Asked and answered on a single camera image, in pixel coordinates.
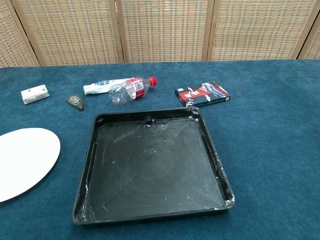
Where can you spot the woven bamboo folding screen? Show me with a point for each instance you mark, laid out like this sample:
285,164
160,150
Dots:
160,28

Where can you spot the clear plastic bottle red cap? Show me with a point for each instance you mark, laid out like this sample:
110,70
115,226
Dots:
130,90

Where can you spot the small white rectangular box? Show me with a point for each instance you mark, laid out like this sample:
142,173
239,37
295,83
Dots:
35,94

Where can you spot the white toothpaste tube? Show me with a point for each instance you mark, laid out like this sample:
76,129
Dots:
100,86

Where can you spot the blue table cloth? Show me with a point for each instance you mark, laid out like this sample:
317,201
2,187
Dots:
262,150

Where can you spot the black square plastic tray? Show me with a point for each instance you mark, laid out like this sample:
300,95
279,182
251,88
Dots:
152,165

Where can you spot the dark playing card box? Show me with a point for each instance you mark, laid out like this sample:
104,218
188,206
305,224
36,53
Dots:
201,95

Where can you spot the white round plate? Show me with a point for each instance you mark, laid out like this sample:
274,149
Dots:
25,162

